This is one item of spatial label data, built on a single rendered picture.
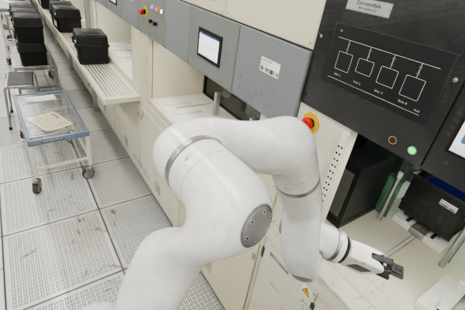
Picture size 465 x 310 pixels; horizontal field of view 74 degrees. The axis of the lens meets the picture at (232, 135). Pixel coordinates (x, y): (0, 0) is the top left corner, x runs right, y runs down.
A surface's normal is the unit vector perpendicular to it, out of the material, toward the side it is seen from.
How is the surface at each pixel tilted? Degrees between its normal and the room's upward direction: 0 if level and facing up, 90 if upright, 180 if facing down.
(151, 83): 90
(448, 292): 0
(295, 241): 70
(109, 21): 90
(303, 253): 78
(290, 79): 90
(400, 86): 90
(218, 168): 17
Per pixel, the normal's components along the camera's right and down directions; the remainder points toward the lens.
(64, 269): 0.14, -0.87
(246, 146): -0.35, 0.44
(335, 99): -0.83, 0.18
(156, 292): 0.04, 0.25
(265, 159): -0.19, 0.58
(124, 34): 0.55, 0.47
